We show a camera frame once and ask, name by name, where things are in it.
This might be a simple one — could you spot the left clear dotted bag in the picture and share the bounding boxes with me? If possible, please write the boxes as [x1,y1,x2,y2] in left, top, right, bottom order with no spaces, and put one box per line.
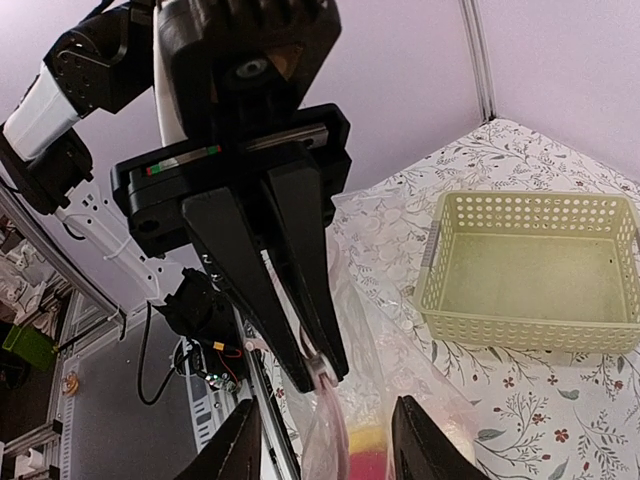
[332,187,438,330]

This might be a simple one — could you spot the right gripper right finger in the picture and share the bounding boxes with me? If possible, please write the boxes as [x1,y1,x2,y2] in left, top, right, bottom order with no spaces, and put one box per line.
[392,396,487,480]

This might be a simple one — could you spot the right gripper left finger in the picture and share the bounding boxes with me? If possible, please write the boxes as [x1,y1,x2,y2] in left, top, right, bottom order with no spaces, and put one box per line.
[175,397,261,480]

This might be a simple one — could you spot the floral table mat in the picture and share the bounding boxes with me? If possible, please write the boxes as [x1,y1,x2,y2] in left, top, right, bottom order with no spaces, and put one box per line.
[328,119,639,479]

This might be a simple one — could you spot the red toy apple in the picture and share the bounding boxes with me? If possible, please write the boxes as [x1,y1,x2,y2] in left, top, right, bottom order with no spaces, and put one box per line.
[348,448,388,480]

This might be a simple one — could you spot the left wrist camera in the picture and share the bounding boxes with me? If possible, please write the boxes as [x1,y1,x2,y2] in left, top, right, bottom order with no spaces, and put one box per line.
[153,1,342,146]

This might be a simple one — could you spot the green perforated plastic basket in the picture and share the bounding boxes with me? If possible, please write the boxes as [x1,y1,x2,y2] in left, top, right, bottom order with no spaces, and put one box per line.
[413,191,639,354]

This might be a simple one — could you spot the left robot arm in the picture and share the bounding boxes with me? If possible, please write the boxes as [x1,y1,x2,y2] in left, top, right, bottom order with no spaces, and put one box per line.
[1,1,351,393]

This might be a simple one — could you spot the left aluminium frame post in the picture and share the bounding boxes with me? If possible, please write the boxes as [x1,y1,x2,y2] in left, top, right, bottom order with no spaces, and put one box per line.
[459,0,497,124]

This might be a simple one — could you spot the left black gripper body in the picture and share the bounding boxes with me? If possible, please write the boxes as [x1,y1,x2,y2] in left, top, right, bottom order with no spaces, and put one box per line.
[111,104,351,257]

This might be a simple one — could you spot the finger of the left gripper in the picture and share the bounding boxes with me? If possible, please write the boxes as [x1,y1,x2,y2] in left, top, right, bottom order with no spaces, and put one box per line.
[266,163,349,382]
[181,188,314,393]

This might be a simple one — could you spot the clear zip top bag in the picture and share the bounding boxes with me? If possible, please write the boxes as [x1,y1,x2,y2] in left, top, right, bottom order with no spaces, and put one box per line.
[282,245,478,479]

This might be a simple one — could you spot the yellow toy mango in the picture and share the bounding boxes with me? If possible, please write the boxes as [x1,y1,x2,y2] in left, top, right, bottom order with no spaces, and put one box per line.
[348,426,387,454]

